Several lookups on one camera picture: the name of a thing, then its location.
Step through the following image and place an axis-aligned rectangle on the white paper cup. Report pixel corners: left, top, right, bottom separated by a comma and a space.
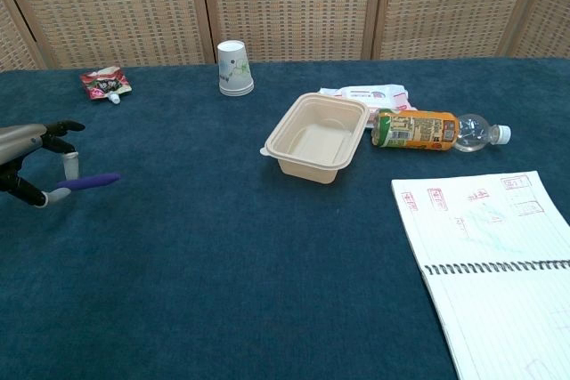
216, 40, 255, 97

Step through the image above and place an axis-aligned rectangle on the orange label plastic bottle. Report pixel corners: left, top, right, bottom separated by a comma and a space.
371, 108, 512, 153

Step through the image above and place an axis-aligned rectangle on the red drink pouch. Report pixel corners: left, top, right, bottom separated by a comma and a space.
79, 66, 134, 105

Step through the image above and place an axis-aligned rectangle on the woven folding screen panel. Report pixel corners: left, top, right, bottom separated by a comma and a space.
198, 0, 385, 64
507, 0, 570, 59
372, 0, 551, 61
0, 0, 215, 70
0, 0, 45, 72

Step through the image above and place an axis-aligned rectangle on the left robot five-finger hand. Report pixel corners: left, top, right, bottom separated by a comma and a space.
0, 119, 86, 209

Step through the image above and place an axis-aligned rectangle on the white tissue packet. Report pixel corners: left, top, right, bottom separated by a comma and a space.
318, 83, 419, 130

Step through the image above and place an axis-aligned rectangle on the white spiral notebook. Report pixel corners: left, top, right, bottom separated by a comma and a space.
390, 170, 570, 380

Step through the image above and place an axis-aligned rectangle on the beige food container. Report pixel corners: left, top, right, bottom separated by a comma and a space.
259, 92, 370, 185

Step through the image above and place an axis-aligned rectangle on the blue table mat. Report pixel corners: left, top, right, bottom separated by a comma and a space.
0, 57, 570, 380

